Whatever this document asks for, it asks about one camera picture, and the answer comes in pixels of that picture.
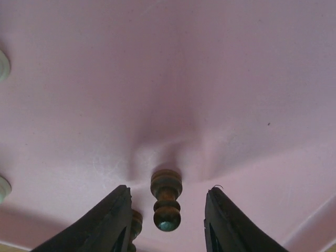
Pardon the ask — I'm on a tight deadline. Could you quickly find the light chess piece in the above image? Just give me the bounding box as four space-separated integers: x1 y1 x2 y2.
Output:
0 50 11 82
0 176 12 204

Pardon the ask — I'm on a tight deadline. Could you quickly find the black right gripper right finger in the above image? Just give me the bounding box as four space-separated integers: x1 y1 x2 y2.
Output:
204 187 286 252

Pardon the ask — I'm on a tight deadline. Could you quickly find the pink plastic tray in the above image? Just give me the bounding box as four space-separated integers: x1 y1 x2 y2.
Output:
1 1 335 251

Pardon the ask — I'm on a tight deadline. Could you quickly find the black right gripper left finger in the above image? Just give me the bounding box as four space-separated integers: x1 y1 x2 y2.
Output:
33 185 132 252

